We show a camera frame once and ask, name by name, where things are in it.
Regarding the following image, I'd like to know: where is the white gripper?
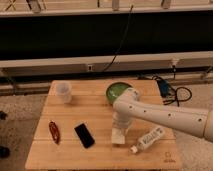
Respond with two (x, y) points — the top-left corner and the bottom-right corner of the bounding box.
(113, 112), (132, 130)

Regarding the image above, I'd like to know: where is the white sponge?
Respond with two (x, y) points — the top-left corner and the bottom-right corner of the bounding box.
(111, 128), (126, 144)

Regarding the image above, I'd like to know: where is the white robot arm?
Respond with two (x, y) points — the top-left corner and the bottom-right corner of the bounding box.
(113, 88), (213, 142)

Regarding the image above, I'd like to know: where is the green bowl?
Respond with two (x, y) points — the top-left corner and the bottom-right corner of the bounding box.
(106, 82), (131, 104)

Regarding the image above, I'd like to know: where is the clear plastic bottle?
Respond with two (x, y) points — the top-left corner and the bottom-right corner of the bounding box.
(130, 126), (165, 154)

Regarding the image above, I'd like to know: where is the black smartphone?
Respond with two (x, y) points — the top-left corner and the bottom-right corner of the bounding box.
(75, 123), (95, 148)

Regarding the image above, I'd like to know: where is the wooden table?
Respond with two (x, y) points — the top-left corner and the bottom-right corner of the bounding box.
(25, 80), (182, 171)

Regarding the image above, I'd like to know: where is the blue power adapter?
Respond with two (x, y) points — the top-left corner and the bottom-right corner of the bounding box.
(157, 80), (170, 97)

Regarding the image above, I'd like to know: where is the red hair clip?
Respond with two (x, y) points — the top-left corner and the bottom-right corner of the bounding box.
(49, 121), (60, 144)

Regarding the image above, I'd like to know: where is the black hanging cable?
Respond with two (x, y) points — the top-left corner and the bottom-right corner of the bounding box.
(102, 4), (135, 72)

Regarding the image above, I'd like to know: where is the black cable bundle on floor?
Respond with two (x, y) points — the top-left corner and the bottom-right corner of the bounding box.
(151, 75), (193, 106)

